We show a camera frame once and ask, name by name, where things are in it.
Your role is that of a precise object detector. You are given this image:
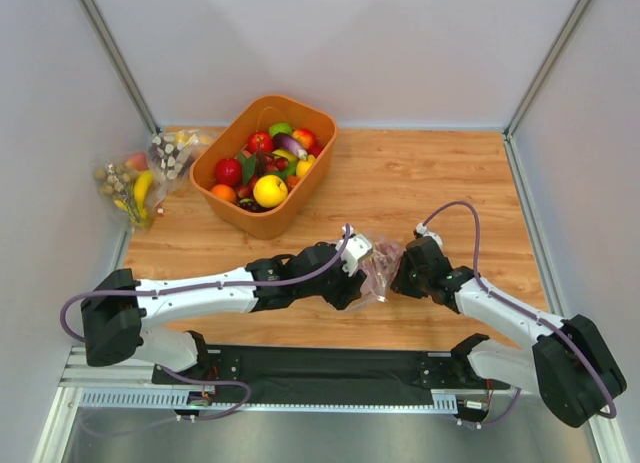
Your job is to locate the red fake grape bunch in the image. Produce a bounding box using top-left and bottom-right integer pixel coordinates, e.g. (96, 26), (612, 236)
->
(373, 237), (403, 280)

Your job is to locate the clear polka dot zip bag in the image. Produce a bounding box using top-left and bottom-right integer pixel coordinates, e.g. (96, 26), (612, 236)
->
(346, 233), (404, 312)

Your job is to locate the yellow fake lemon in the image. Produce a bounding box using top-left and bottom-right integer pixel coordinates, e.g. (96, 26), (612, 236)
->
(295, 155), (316, 178)
(253, 175), (289, 209)

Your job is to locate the purple fake eggplant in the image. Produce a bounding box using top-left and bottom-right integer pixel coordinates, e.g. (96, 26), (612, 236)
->
(272, 132), (309, 161)

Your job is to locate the red fake apple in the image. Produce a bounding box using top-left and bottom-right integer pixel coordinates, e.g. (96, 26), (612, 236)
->
(214, 158), (243, 187)
(246, 131), (275, 154)

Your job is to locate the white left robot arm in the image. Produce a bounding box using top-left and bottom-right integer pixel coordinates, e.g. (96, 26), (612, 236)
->
(80, 235), (372, 372)

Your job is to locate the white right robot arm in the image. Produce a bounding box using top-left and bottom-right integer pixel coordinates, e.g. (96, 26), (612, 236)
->
(391, 235), (627, 428)

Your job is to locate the yellow fake lemon in basket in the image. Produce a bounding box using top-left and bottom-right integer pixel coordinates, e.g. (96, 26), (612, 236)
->
(295, 155), (316, 178)

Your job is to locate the fake orange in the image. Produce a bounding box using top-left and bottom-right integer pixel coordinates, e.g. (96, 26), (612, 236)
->
(210, 184), (237, 205)

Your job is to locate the red fake apple in basket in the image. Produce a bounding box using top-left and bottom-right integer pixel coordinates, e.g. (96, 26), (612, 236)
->
(246, 131), (275, 154)

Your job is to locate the clear bag with banana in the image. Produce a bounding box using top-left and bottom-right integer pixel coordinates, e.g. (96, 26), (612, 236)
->
(92, 151), (165, 230)

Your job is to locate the orange plastic basket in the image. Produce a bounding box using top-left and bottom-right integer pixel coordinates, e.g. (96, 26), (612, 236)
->
(189, 94), (340, 241)

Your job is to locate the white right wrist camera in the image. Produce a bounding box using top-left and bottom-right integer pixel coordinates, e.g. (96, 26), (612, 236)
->
(414, 222), (443, 247)

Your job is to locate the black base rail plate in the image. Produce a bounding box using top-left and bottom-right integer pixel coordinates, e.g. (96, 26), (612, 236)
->
(183, 345), (509, 407)

